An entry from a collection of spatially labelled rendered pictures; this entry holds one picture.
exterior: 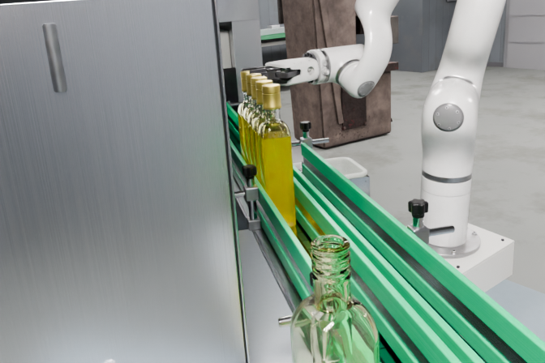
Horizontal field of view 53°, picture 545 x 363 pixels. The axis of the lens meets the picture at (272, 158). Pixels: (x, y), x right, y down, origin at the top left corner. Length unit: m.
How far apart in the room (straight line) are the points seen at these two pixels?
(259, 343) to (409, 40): 9.83
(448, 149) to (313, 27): 3.96
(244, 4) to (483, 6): 1.12
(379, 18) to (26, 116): 0.93
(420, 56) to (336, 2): 5.16
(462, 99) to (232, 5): 1.16
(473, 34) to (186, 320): 0.91
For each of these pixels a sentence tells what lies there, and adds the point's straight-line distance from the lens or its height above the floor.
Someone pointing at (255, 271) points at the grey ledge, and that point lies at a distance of 0.94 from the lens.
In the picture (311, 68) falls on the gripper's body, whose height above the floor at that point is 1.32.
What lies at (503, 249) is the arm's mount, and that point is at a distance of 1.51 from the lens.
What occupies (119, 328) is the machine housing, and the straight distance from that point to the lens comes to 0.62.
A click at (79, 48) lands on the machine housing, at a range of 0.53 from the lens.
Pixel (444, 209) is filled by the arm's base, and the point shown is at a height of 0.97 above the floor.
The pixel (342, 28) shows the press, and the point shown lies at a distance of 5.38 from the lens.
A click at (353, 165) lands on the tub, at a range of 1.61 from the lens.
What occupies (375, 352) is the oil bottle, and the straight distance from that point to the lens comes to 0.44.
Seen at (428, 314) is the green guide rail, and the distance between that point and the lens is 0.67.
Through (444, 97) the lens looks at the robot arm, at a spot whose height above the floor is 1.25.
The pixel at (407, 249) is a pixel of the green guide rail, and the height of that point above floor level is 1.11.
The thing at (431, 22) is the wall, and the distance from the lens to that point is 10.45.
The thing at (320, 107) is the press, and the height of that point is 0.44.
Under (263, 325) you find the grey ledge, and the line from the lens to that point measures 0.80.
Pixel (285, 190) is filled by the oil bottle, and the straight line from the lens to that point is 1.05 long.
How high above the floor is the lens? 1.49
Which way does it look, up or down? 17 degrees down
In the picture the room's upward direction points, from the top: 4 degrees counter-clockwise
